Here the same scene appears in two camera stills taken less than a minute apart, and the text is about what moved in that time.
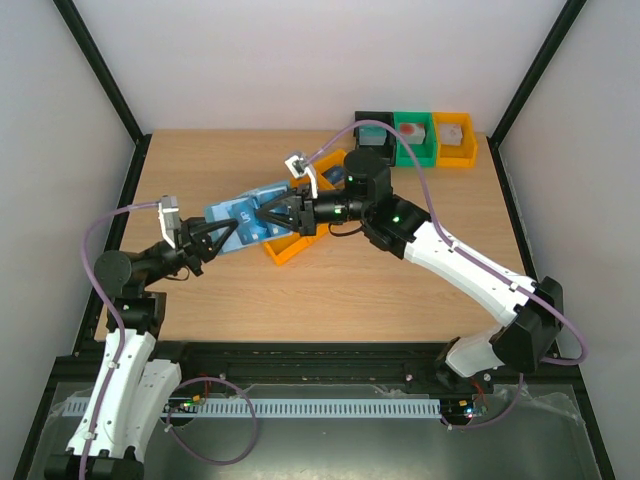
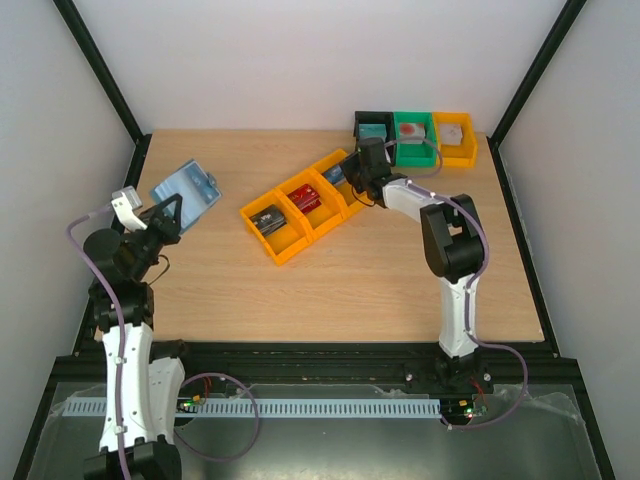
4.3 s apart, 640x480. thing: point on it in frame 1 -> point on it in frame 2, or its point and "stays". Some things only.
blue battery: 334,174 stays
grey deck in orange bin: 451,134 stays
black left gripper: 193,246 -> 168,228
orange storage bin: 455,156 stays
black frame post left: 111,85 stays
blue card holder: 251,228 -> 197,188
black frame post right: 570,13 stays
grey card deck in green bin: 412,132 stays
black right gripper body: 305,215 -> 351,170
